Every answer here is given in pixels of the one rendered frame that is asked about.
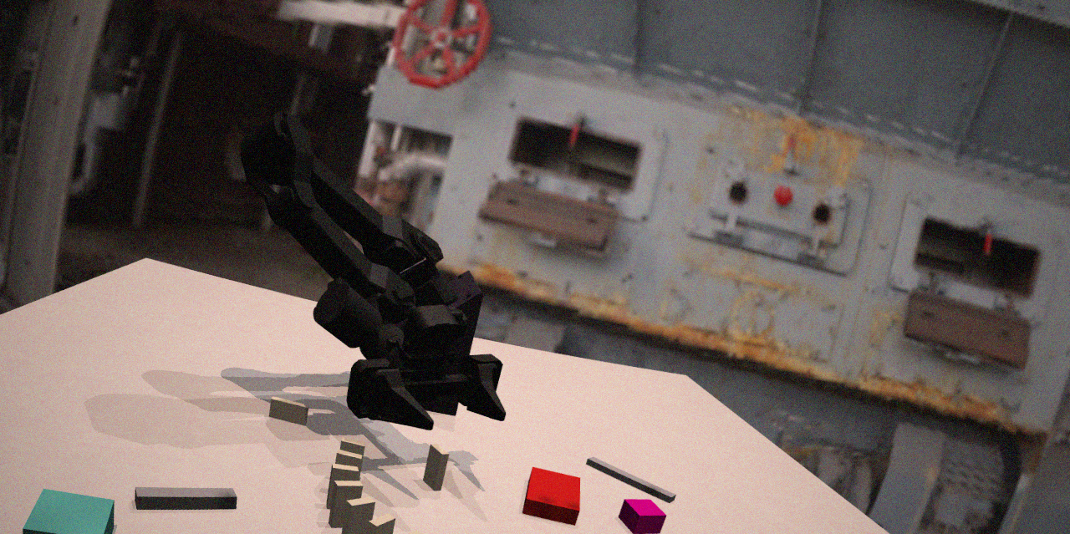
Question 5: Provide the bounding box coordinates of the red rectangular block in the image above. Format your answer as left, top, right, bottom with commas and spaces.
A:
522, 467, 580, 527

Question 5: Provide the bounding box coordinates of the magenta cube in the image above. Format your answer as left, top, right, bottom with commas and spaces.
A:
620, 499, 667, 534

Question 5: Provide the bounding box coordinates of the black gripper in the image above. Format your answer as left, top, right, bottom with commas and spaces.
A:
346, 335, 506, 430

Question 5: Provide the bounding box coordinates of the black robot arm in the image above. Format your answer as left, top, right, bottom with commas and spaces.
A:
240, 111, 468, 368

